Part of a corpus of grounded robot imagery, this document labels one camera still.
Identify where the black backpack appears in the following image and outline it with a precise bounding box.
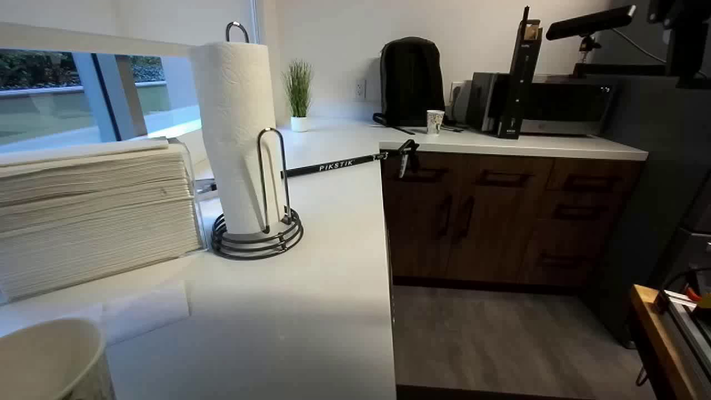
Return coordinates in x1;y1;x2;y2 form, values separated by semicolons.
372;36;450;135

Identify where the white paper towel roll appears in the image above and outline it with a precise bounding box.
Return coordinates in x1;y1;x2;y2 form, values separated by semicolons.
186;39;278;238

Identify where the large white paper cup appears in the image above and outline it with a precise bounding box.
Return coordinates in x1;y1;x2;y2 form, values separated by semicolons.
0;317;119;400

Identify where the chrome wire napkin holder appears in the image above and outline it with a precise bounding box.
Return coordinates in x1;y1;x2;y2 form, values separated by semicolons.
166;135;219;250

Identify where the black Pikstik reacher grabber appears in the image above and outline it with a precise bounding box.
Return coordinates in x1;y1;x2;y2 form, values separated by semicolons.
285;137;422;180

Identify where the grey small counter appliance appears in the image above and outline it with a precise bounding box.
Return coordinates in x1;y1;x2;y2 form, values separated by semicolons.
450;76;481;129

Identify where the window with grey frame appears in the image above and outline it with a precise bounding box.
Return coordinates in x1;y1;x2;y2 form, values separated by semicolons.
0;47;205;153

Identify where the small green potted plant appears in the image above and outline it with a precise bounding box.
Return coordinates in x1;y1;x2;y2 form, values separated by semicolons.
285;60;315;133

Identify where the stack of paper napkins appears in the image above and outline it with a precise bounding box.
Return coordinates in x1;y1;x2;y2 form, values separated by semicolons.
0;135;203;305

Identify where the black stand bar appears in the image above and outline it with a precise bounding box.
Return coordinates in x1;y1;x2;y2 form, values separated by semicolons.
574;60;674;80

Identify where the black vertical door handle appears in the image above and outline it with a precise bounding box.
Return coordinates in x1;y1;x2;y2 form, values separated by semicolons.
456;196;478;242
433;196;453;242

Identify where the dark grey tall panel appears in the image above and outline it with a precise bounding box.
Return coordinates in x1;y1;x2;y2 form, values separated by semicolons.
585;74;711;346

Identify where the dark wood kitchen cabinet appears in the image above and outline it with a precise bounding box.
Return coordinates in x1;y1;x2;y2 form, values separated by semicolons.
382;152;647;289

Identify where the small white paper cup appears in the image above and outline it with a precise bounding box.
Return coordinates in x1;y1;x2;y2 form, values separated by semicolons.
424;107;446;135

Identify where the metal wire paper towel holder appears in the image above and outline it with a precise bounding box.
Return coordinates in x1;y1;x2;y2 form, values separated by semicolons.
210;20;306;262

